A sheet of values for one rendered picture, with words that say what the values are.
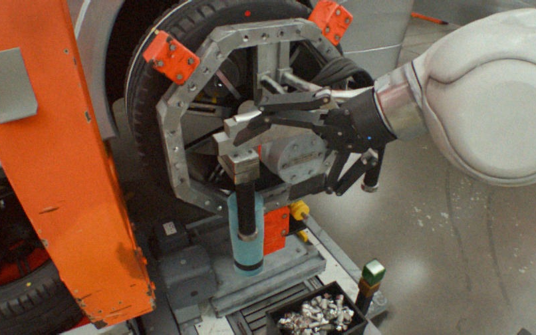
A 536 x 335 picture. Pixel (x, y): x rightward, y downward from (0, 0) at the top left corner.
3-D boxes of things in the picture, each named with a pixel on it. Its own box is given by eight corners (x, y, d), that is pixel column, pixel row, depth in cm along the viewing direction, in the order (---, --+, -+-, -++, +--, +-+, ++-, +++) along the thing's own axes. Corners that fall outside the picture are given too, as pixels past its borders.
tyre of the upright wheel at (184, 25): (245, 195, 139) (339, 57, 125) (272, 232, 122) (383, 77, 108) (86, 139, 96) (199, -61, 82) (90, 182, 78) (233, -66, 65)
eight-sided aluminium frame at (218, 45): (331, 175, 118) (349, 13, 87) (343, 185, 113) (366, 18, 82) (179, 227, 97) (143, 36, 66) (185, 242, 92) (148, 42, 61)
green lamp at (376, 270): (372, 268, 80) (376, 257, 77) (383, 279, 77) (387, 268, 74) (360, 274, 78) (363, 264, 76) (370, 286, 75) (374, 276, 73)
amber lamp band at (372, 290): (368, 280, 82) (371, 270, 80) (378, 291, 80) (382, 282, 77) (356, 286, 81) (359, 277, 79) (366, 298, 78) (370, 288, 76)
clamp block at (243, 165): (240, 154, 70) (239, 131, 67) (260, 178, 63) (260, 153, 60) (217, 161, 68) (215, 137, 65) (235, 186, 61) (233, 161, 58)
